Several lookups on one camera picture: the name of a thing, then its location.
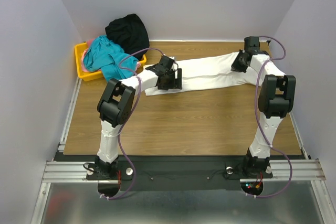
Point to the yellow plastic bin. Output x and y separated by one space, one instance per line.
79 52

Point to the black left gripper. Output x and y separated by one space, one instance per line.
173 84

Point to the teal t shirt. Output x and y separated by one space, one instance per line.
108 57

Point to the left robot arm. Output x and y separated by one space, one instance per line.
116 105

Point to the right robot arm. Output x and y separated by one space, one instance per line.
272 103

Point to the aluminium frame rail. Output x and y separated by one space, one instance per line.
294 194

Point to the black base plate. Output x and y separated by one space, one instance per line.
159 173

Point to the black t shirt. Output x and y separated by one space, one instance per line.
128 32

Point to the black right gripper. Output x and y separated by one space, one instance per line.
238 63

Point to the white t shirt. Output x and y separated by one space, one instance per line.
209 73

